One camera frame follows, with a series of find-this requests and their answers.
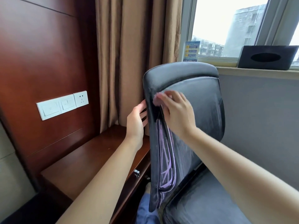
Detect pink cleaning cloth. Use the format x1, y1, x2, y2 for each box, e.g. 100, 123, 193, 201
153, 91, 173, 106

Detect beige curtain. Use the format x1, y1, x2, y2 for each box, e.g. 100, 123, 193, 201
94, 0, 184, 134

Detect blue trousers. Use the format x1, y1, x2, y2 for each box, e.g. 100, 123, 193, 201
135, 192, 162, 224

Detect person's left hand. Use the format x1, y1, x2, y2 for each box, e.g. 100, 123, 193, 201
126, 100, 149, 152

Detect black leather chair backrest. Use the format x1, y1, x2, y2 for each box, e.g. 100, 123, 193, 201
143, 62, 226, 212

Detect white small wall switch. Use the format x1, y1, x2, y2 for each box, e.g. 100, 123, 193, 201
58, 94, 78, 112

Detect blue yellow notice card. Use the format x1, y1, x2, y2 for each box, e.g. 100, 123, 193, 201
183, 41, 201, 62

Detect grey building with antenna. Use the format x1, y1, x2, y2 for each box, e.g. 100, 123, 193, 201
223, 4, 267, 58

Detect person's right forearm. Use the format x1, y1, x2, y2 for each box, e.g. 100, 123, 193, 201
187, 128, 299, 224

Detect white wide wall switch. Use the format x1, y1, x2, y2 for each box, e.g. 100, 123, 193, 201
36, 99, 62, 121

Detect person's right hand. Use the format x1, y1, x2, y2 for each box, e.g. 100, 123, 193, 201
155, 91, 198, 139

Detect person's left forearm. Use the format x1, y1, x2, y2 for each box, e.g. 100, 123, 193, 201
56, 137, 143, 224

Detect brown wooden nightstand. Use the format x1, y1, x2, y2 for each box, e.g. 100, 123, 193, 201
41, 124, 151, 224

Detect black tissue box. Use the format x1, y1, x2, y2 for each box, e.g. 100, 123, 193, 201
237, 45, 299, 70

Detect grey building roof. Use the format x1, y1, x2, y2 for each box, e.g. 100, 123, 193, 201
192, 36, 225, 57

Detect dark wooden wall panel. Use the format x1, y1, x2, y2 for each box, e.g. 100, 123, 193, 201
0, 0, 101, 192

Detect grey window frame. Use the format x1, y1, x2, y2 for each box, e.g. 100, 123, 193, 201
178, 0, 299, 67

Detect beige window sill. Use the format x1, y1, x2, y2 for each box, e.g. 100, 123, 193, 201
197, 62, 299, 80

